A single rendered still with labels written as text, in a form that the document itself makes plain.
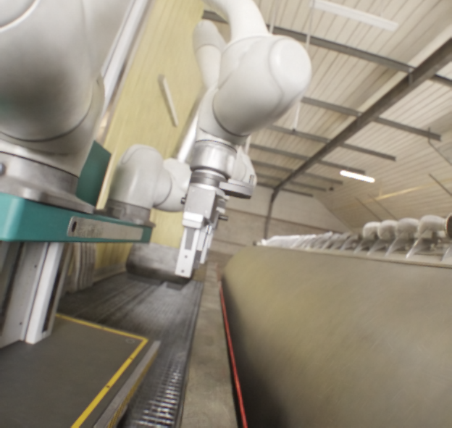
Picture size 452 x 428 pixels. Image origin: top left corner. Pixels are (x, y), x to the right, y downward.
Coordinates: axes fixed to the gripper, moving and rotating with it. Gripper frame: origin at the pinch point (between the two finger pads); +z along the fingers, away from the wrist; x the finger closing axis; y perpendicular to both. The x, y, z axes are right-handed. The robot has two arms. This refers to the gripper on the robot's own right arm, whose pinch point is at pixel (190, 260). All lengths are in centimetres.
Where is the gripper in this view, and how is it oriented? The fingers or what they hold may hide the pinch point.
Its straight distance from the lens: 50.6
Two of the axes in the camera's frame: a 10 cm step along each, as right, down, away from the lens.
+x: 0.2, -1.7, -9.9
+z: -2.0, 9.6, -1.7
